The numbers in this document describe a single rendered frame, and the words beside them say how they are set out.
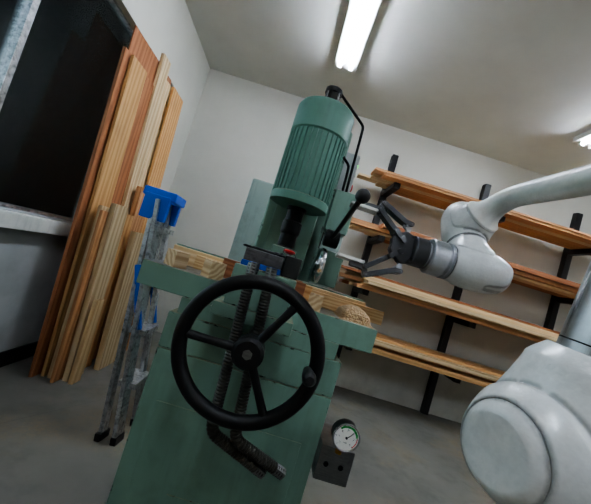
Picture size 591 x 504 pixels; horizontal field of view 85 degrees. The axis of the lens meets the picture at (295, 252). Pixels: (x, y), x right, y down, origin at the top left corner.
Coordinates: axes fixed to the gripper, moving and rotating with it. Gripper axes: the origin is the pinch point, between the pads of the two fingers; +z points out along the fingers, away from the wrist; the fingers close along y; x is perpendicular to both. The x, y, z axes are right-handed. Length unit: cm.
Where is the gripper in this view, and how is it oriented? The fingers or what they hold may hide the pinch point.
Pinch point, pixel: (347, 230)
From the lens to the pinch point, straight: 81.7
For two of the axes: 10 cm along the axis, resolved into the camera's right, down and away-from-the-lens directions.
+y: 3.0, -9.4, 1.9
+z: -9.5, -3.0, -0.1
